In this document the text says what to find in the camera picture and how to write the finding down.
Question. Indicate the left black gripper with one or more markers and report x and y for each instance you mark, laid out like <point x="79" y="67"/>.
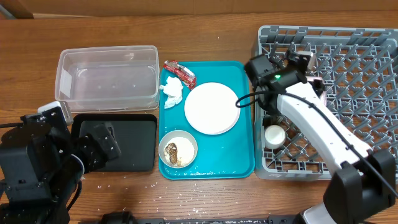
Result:
<point x="99" y="157"/>

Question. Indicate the grey bowl with rice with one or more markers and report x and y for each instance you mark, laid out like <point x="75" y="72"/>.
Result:
<point x="168" y="137"/>

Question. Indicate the leftover rice and food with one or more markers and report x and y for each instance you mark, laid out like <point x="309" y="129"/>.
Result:
<point x="179" y="152"/>

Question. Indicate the white tissue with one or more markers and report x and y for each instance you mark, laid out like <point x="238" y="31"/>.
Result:
<point x="173" y="90"/>

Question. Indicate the red snack wrapper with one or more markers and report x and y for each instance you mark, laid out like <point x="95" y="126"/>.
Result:
<point x="184" y="74"/>

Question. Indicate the pink round plate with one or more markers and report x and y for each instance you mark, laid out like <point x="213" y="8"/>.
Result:
<point x="210" y="108"/>

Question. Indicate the small white cup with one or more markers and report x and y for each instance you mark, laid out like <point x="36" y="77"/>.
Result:
<point x="274" y="137"/>

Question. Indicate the pink bowl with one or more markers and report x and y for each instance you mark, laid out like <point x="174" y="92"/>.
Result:
<point x="319" y="87"/>

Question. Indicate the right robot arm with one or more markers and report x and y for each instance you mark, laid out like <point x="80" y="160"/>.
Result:
<point x="362" y="181"/>

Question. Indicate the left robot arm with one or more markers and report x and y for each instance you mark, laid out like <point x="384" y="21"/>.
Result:
<point x="43" y="167"/>

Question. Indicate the grey dishwasher rack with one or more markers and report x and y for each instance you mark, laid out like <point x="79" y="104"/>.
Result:
<point x="359" y="67"/>

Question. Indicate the black plastic tray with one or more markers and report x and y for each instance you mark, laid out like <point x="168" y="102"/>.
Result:
<point x="134" y="133"/>

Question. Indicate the clear plastic bin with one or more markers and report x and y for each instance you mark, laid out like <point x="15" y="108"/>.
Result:
<point x="107" y="79"/>

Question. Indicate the teal serving tray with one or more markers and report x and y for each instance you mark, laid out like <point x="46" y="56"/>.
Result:
<point x="224" y="156"/>

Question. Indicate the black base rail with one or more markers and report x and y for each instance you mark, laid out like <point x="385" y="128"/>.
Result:
<point x="128" y="218"/>

